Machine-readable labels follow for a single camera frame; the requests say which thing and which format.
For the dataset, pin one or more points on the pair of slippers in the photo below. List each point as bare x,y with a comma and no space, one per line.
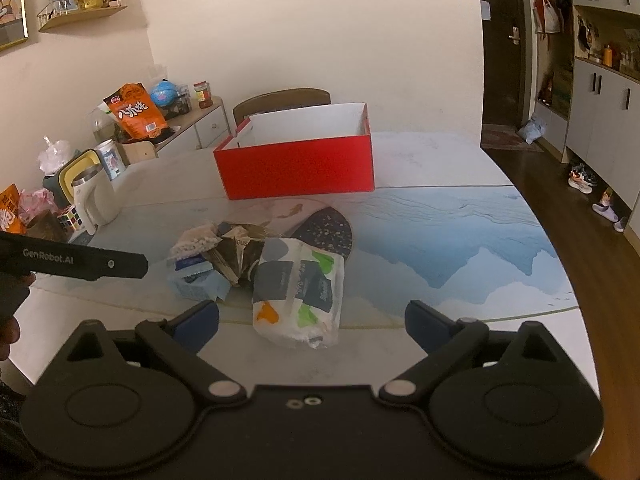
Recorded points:
610,212

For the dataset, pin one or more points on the gold wall shelf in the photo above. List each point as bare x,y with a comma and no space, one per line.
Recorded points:
82,14

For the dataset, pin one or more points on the pair of sneakers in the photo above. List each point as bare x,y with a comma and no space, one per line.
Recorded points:
582,179

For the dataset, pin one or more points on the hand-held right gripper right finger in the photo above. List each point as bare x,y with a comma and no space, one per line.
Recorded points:
425,322

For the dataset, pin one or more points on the red sauce jar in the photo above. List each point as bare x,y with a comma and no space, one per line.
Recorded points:
202,95

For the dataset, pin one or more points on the red and white hanging bag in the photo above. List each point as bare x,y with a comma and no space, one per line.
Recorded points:
550,15

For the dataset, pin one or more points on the white side cabinet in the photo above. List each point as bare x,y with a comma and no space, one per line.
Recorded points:
200,127

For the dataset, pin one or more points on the orange bottle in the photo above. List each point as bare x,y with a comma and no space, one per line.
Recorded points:
607,56

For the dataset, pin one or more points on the clear plastic bottle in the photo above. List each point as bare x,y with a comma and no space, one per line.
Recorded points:
104,125

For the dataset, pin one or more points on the white lacy wrapper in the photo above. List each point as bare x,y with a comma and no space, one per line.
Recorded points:
192,242

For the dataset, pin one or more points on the white and blue printed desktop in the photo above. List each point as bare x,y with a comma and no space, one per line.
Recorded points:
450,220

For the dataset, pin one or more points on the white plastic bag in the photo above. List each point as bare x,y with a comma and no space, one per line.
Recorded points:
52,155

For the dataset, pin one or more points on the pink plastic bag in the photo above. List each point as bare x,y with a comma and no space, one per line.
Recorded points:
37,202

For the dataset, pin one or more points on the printed white mug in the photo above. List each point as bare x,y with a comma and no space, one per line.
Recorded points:
111,160

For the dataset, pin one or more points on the brown wooden chair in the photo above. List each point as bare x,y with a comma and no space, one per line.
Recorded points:
280,100

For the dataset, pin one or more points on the pale blue bag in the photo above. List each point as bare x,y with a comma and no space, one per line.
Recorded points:
532,130

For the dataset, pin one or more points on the white printed diaper packet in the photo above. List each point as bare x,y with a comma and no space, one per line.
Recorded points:
300,290

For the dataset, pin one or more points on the grey container with yellow lid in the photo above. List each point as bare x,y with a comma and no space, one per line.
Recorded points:
65,175

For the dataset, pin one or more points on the small blue globe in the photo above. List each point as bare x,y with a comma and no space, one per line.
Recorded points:
162,92

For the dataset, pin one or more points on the blue soft packet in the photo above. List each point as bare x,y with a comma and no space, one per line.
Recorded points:
197,282

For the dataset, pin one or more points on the red cardboard shoe box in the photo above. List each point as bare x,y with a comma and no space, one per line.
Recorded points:
300,170

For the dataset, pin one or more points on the orange foil packet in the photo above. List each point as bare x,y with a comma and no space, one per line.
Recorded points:
10,207

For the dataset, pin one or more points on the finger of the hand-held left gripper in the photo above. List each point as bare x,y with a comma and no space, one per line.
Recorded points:
125,265

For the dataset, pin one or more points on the puzzle cube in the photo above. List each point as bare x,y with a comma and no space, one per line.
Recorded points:
70,219

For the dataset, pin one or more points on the tall white and wood cabinet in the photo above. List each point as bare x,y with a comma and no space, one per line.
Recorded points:
600,110

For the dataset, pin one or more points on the person's left hand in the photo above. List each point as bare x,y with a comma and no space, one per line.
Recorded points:
7,337

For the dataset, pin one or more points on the brown doormat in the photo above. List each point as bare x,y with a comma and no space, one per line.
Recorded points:
510,140

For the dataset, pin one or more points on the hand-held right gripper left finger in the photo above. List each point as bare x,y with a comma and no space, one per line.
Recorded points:
197,322

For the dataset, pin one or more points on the white kettle jug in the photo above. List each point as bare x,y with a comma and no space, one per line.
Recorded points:
95,200

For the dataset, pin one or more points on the framed wall picture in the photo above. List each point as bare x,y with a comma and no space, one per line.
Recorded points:
10,5

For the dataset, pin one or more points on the orange snack bag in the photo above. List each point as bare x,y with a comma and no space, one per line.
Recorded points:
137,112

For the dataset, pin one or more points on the small wooden board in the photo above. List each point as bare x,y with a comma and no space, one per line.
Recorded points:
137,152

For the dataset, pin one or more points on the dark wooden door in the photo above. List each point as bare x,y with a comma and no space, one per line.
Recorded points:
502,60

